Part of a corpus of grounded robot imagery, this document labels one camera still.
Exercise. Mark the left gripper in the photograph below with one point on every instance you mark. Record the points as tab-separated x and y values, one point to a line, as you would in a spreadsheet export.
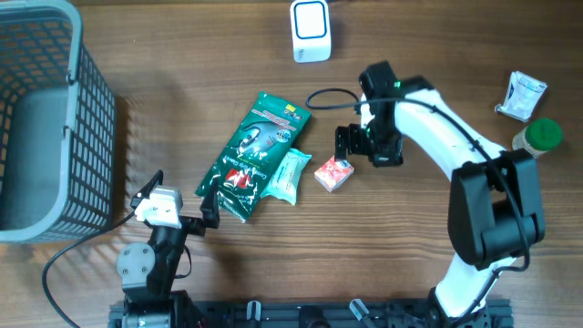
209	210

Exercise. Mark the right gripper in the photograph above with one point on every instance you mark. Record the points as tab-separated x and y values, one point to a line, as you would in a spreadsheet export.
390	155

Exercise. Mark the small red white box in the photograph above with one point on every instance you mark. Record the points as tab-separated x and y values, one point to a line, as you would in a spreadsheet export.
333	173

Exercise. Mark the green 3M glove package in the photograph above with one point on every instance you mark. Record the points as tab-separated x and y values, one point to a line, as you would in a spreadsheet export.
255	150

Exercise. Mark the teal tissue pack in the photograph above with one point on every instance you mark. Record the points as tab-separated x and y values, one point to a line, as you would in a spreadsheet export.
285	181

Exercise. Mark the white blue plaster pack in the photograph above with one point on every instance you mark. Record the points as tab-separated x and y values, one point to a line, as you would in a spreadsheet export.
522	96

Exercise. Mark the green lid jar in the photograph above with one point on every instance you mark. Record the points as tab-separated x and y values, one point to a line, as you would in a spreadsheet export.
539	137

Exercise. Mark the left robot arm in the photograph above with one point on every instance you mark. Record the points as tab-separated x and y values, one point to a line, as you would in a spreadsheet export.
148	269

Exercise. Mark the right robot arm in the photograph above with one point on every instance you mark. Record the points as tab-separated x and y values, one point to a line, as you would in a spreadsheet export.
495	212

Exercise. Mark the white barcode scanner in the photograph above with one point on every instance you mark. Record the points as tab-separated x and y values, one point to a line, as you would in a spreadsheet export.
310	30

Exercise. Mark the grey plastic mesh basket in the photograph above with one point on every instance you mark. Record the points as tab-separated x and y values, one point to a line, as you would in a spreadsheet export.
58	127

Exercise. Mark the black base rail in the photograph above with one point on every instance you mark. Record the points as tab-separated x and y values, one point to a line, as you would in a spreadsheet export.
319	314

